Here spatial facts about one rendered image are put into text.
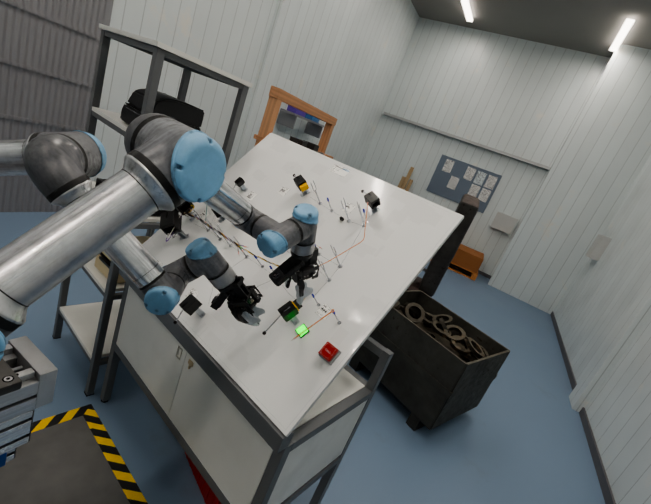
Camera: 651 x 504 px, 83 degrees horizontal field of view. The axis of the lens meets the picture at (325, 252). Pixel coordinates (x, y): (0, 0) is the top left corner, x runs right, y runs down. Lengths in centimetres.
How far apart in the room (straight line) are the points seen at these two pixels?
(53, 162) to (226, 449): 111
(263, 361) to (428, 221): 82
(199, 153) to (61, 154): 41
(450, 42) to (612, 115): 390
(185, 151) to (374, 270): 93
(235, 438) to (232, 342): 34
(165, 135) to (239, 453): 116
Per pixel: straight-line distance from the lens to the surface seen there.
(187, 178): 66
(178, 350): 172
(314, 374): 129
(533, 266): 896
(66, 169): 98
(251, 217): 104
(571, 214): 892
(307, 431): 143
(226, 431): 156
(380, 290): 136
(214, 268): 108
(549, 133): 975
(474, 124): 987
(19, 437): 106
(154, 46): 188
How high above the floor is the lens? 175
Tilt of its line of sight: 17 degrees down
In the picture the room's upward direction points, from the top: 21 degrees clockwise
